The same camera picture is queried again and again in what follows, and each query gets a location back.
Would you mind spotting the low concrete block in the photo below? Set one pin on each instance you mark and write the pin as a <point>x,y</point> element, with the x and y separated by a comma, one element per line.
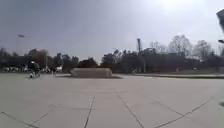
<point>91,72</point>

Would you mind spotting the person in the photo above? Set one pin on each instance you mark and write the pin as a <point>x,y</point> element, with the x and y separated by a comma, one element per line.
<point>33,68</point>

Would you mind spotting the row of trees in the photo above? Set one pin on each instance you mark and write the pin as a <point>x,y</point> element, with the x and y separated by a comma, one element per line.
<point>126,60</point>

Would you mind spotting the street lamp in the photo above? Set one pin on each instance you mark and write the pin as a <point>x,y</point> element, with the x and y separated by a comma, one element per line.
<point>21,36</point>

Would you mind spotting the tall pole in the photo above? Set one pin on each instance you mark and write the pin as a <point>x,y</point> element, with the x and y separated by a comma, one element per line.
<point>139,45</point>

